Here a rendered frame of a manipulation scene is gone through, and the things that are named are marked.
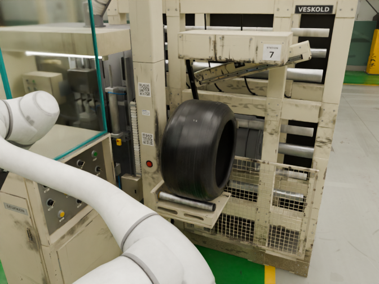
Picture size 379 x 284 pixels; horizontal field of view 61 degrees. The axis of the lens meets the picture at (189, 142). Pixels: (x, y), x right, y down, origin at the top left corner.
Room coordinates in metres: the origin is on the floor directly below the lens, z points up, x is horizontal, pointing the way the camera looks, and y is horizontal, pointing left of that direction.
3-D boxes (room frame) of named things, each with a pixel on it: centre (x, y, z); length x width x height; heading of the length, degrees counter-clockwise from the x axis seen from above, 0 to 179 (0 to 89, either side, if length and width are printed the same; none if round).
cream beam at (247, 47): (1.90, -0.26, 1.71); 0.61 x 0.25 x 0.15; 67
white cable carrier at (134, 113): (1.77, 0.30, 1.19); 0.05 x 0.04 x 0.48; 157
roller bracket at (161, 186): (1.75, 0.13, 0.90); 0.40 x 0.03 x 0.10; 157
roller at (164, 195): (1.55, 0.02, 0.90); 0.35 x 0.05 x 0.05; 67
